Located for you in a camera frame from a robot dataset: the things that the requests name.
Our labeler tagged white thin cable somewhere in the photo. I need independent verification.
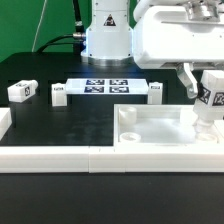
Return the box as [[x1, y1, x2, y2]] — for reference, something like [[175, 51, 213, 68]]
[[31, 0, 48, 53]]

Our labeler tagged white square tabletop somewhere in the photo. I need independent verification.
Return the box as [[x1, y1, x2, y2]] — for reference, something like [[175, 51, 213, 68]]
[[113, 104, 224, 145]]

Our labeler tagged black cable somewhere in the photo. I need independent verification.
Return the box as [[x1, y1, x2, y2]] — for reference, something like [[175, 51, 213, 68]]
[[35, 0, 88, 54]]

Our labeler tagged white U-shaped obstacle fence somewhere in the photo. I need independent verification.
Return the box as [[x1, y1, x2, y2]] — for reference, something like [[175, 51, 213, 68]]
[[0, 108, 224, 173]]

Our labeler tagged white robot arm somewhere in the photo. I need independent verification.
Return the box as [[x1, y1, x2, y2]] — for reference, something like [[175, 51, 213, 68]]
[[81, 0, 224, 98]]

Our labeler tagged white marker plate with tags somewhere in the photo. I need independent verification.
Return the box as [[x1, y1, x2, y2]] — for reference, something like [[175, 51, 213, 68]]
[[65, 78, 148, 95]]

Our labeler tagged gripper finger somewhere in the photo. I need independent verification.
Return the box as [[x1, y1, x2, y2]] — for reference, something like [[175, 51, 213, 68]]
[[177, 63, 198, 99]]

